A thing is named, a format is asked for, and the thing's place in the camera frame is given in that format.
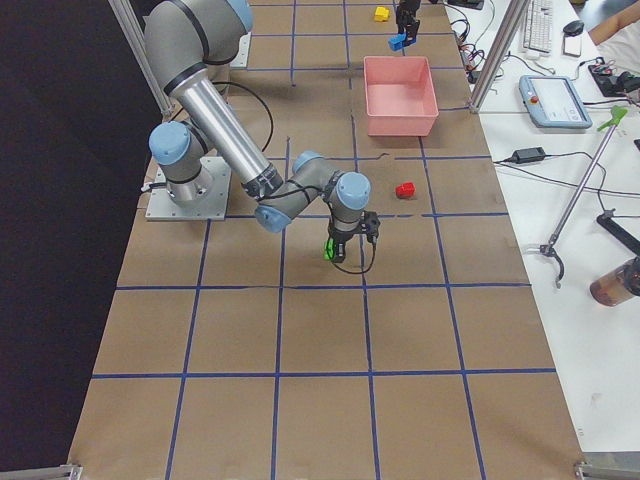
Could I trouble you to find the blue toy block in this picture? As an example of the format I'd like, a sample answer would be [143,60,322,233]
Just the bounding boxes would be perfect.
[388,33,406,51]

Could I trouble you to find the yellow toy block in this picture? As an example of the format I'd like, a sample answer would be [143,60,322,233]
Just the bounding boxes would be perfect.
[373,6,391,22]

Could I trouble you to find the red toy block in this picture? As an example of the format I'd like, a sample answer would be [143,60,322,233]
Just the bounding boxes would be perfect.
[395,182,416,199]

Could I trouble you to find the person forearm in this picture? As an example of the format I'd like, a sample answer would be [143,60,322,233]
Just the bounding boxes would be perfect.
[589,3,639,45]

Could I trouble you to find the pink plastic box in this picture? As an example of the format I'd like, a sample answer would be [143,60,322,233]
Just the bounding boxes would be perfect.
[363,56,439,137]

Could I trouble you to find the white keyboard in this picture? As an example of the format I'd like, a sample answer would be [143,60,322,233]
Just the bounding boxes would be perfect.
[519,0,553,55]

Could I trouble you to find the robot teach pendant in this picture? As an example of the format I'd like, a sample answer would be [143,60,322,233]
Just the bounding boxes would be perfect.
[518,75,592,130]

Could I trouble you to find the black computer mouse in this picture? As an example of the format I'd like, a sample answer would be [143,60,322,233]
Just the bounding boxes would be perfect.
[563,20,584,37]

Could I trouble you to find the black power adapter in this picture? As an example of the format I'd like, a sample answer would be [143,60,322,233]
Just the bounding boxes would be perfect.
[512,147,546,164]

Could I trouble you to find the long reach grabber tool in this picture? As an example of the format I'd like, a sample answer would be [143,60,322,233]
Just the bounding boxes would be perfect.
[539,106,628,289]

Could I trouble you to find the brown translucent bottle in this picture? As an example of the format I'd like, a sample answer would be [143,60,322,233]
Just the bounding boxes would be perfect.
[589,257,639,307]

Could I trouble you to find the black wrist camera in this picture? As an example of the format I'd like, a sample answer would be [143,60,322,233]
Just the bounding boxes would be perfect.
[360,211,380,245]

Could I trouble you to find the aluminium frame post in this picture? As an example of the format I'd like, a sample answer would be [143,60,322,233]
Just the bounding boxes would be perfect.
[468,0,529,113]

